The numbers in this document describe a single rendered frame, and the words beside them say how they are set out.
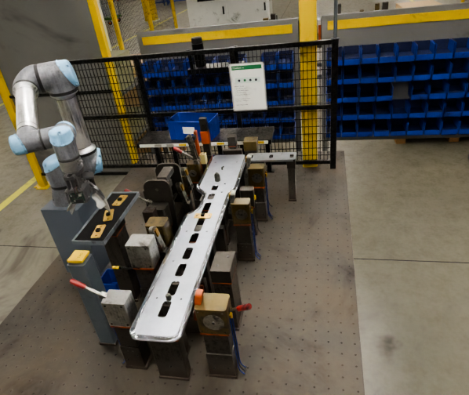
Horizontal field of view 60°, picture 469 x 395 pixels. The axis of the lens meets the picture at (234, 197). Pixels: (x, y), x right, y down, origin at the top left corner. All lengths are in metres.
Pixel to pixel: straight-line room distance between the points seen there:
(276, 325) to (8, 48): 3.67
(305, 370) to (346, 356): 0.17
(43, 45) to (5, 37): 0.37
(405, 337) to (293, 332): 1.10
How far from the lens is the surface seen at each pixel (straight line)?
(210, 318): 1.40
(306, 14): 2.58
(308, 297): 1.88
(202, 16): 8.66
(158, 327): 1.45
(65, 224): 2.12
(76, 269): 1.61
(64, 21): 4.15
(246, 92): 2.68
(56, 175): 2.04
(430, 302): 2.95
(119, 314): 1.53
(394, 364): 2.58
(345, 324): 1.79
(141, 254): 1.66
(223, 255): 1.62
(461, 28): 3.98
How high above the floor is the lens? 2.05
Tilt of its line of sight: 31 degrees down
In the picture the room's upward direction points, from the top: 7 degrees counter-clockwise
